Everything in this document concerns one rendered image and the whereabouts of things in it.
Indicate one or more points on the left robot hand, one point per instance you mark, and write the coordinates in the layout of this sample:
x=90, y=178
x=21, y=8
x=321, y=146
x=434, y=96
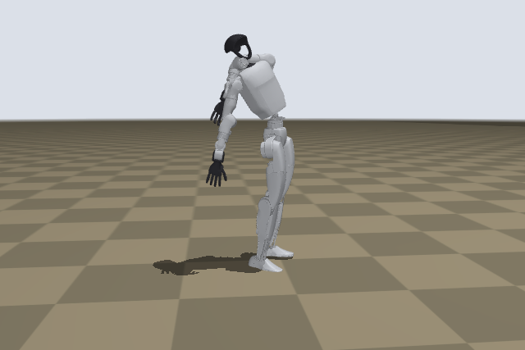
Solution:
x=219, y=109

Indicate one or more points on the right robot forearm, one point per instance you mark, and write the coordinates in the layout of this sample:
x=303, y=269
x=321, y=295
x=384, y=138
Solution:
x=223, y=135

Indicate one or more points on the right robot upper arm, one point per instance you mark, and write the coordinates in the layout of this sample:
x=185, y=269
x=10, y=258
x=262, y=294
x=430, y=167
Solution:
x=235, y=87

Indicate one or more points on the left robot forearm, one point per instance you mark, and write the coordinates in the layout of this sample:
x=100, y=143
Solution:
x=233, y=73

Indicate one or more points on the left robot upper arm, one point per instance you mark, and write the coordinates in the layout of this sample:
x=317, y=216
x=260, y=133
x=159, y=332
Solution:
x=242, y=63

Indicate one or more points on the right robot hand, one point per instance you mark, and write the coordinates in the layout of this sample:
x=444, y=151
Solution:
x=216, y=169

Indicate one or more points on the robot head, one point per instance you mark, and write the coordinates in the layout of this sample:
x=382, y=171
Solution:
x=234, y=43

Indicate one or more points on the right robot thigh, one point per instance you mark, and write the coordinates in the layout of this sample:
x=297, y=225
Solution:
x=276, y=170

